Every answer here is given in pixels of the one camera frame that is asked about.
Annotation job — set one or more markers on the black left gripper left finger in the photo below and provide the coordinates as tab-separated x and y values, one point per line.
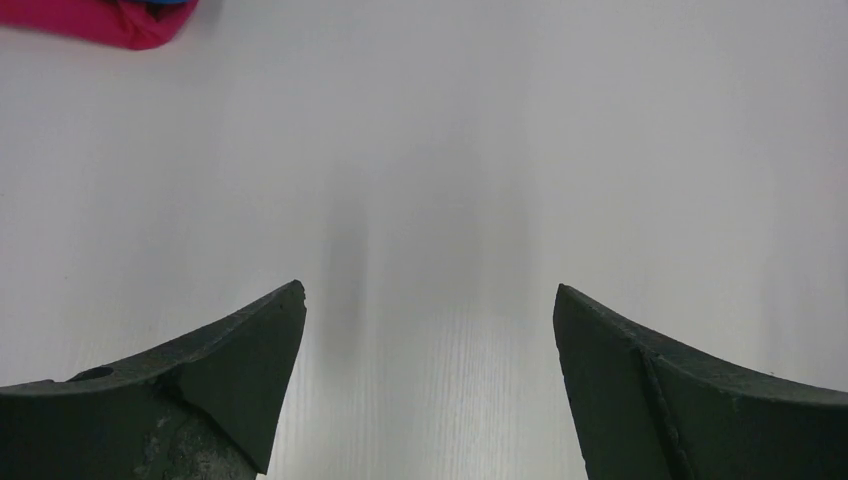
204	405

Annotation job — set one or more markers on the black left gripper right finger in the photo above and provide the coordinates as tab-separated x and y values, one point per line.
646	406

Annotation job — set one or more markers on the folded pink t shirt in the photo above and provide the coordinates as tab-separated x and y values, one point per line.
133	25

